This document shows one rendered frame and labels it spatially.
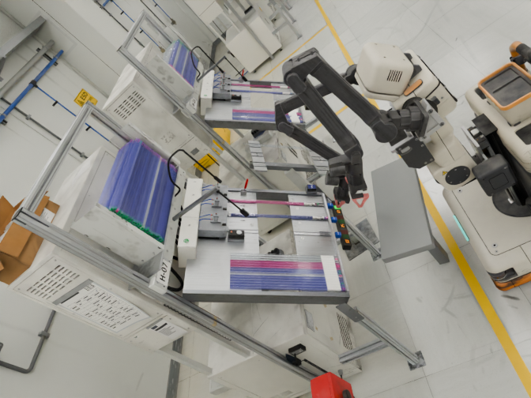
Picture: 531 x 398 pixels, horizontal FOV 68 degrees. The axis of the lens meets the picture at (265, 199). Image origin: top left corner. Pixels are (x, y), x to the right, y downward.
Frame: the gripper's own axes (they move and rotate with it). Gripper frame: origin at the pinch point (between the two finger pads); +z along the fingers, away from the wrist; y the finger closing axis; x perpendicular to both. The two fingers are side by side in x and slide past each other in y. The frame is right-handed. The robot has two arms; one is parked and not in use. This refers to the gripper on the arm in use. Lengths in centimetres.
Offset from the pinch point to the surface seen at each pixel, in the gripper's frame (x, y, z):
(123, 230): -96, 39, -19
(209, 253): -64, 27, 8
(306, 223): -15.8, 3.8, 8.8
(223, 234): -58, 18, 4
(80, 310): -116, 50, 19
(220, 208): -60, 3, 2
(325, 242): -7.6, 17.2, 8.8
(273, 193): -31.2, -18.4, 8.8
